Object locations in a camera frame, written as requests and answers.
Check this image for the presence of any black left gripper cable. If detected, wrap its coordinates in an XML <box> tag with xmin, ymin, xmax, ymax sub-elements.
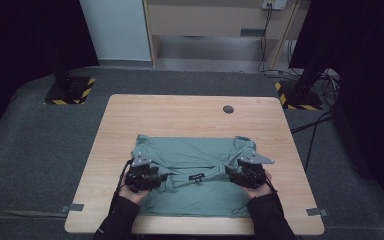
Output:
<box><xmin>114</xmin><ymin>159</ymin><xmax>135</xmax><ymax>203</ymax></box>

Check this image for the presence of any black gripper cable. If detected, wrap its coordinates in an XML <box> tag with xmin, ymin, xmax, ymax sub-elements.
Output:
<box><xmin>114</xmin><ymin>159</ymin><xmax>135</xmax><ymax>203</ymax></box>
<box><xmin>264</xmin><ymin>176</ymin><xmax>279</xmax><ymax>195</ymax></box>

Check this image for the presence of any person's left hand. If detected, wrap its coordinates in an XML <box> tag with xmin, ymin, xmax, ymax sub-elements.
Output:
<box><xmin>118</xmin><ymin>175</ymin><xmax>149</xmax><ymax>205</ymax></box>

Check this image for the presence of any dark grey cord loop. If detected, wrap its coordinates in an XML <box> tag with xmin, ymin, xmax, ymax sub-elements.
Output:
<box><xmin>230</xmin><ymin>204</ymin><xmax>252</xmax><ymax>215</ymax></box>

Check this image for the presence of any grey tape strip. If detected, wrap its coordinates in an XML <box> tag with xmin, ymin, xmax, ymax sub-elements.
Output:
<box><xmin>305</xmin><ymin>207</ymin><xmax>329</xmax><ymax>217</ymax></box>
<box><xmin>59</xmin><ymin>203</ymin><xmax>85</xmax><ymax>214</ymax></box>

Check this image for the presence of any green t-shirt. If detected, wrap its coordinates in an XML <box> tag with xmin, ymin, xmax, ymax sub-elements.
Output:
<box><xmin>130</xmin><ymin>134</ymin><xmax>258</xmax><ymax>218</ymax></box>

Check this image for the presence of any black floor cable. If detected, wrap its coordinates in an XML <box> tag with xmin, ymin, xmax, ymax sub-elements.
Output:
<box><xmin>289</xmin><ymin>111</ymin><xmax>334</xmax><ymax>173</ymax></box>

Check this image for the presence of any light wooden desk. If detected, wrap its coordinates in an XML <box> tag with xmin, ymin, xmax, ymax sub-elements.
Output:
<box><xmin>142</xmin><ymin>0</ymin><xmax>313</xmax><ymax>69</ymax></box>

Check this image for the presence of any black stand with striped base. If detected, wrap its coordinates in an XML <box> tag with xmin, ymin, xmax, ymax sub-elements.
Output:
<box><xmin>43</xmin><ymin>49</ymin><xmax>97</xmax><ymax>106</ymax></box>
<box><xmin>274</xmin><ymin>63</ymin><xmax>324</xmax><ymax>111</ymax></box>

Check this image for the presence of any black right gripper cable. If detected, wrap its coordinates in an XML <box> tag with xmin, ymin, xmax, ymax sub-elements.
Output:
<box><xmin>264</xmin><ymin>176</ymin><xmax>279</xmax><ymax>195</ymax></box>

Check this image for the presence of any black outlet cable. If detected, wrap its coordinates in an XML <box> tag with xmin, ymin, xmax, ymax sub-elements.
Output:
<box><xmin>257</xmin><ymin>3</ymin><xmax>301</xmax><ymax>79</ymax></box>

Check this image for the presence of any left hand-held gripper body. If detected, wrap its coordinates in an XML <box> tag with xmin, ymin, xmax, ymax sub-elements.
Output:
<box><xmin>125</xmin><ymin>154</ymin><xmax>161</xmax><ymax>194</ymax></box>

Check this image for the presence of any black curtain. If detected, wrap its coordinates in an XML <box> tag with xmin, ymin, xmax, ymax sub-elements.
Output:
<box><xmin>0</xmin><ymin>0</ymin><xmax>100</xmax><ymax>141</ymax></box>
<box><xmin>289</xmin><ymin>0</ymin><xmax>384</xmax><ymax>214</ymax></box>

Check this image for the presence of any person's right hand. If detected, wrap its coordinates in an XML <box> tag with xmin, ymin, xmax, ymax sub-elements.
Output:
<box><xmin>241</xmin><ymin>170</ymin><xmax>274</xmax><ymax>200</ymax></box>

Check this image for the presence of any white power outlet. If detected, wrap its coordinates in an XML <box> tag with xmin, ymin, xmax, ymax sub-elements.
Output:
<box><xmin>261</xmin><ymin>0</ymin><xmax>288</xmax><ymax>10</ymax></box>

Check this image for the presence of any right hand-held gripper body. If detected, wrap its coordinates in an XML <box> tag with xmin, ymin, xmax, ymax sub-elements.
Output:
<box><xmin>238</xmin><ymin>152</ymin><xmax>275</xmax><ymax>190</ymax></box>

